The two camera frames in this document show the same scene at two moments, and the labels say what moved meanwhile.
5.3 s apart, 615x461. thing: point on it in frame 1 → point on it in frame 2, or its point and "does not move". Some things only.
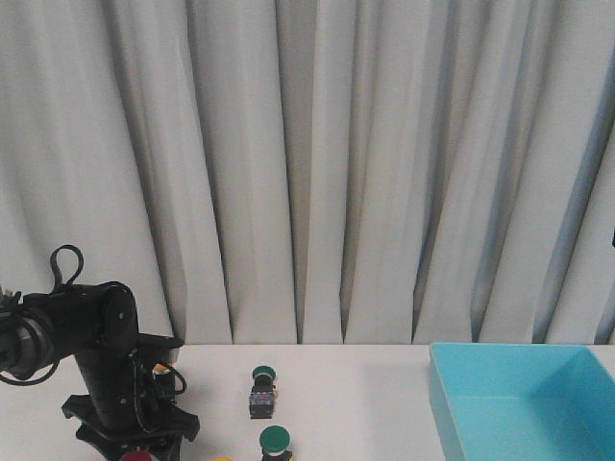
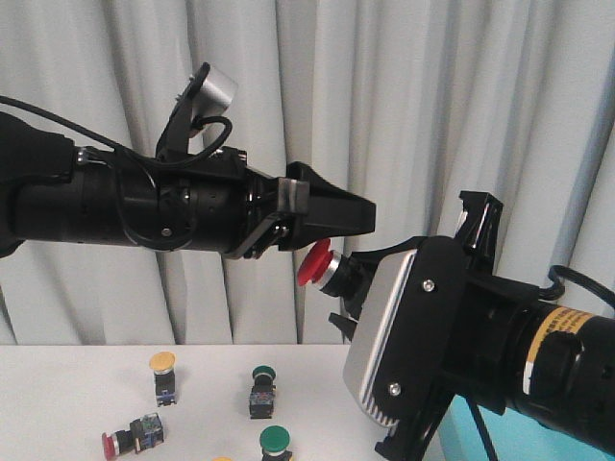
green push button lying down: (262, 392) does not move
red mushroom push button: (135, 456) → (319, 265)
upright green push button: (275, 441) does not move
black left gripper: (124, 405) → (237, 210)
